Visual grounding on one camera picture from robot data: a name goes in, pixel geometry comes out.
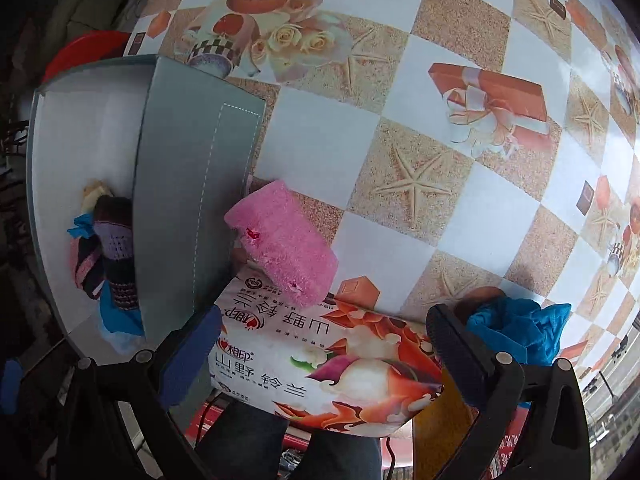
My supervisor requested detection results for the grey white cardboard box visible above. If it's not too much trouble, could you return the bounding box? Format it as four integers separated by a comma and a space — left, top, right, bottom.
26, 55, 265, 364

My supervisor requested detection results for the floral tissue pack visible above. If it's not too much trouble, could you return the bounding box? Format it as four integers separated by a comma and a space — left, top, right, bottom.
208, 266, 444, 438

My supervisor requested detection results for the black cable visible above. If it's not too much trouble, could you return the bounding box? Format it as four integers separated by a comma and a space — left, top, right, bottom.
194, 391, 227, 456

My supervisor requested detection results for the pink black knitted sock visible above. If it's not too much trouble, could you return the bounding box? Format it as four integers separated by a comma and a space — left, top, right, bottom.
70, 235, 105, 300

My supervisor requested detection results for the beige knitted sock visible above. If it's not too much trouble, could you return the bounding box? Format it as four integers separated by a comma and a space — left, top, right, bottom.
80, 180, 113, 214

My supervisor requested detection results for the checkered patterned tablecloth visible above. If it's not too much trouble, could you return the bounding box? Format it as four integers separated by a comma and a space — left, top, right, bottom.
128, 0, 639, 382

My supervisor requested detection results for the pink foam sponge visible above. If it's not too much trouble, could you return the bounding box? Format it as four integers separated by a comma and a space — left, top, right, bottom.
224, 180, 338, 308

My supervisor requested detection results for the purple black knitted hat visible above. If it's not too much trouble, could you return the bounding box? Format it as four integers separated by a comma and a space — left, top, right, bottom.
93, 195, 139, 310

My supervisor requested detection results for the red plastic stool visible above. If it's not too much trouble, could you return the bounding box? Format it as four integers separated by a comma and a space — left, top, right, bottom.
41, 30, 130, 84

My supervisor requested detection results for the blue cloth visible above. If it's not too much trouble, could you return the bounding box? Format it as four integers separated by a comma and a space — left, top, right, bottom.
67, 212, 144, 356
465, 296, 572, 366

